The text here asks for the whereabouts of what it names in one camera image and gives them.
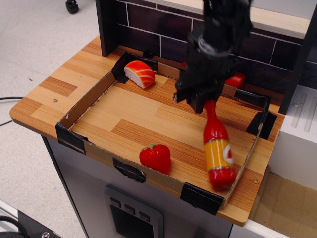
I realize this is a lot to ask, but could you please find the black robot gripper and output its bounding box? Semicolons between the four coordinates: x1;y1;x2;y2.
173;44;239;114

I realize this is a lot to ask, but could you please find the red hot sauce bottle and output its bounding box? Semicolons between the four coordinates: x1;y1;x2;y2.
203;100;236;191

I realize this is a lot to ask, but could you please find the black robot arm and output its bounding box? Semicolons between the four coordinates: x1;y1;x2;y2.
174;0;253;114

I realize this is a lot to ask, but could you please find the red ketchup bottle toy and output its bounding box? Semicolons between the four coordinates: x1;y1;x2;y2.
225;72;246;89

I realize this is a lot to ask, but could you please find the cardboard fence with black tape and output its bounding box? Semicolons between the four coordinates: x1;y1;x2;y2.
55;52;274;223

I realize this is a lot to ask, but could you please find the salmon nigiri sushi toy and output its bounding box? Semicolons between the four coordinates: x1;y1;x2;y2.
124;60;156;89

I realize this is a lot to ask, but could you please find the red toy strawberry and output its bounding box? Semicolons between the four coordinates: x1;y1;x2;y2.
139;144;171;175

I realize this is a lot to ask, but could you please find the dark brick backsplash panel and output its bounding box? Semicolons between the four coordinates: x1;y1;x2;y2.
96;0;317;114

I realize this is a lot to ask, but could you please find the white toy sink unit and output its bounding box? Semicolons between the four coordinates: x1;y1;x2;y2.
269;85;317;190

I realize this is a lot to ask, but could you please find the grey oven control panel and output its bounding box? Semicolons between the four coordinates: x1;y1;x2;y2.
104;186;164;238

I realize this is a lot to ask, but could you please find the black caster wheel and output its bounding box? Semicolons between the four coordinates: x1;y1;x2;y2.
65;0;79;14

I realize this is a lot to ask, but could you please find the black cable on floor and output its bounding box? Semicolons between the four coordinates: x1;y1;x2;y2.
0;96;24;127

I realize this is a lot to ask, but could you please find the black braided cable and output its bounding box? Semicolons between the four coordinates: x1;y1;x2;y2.
0;214;25;238

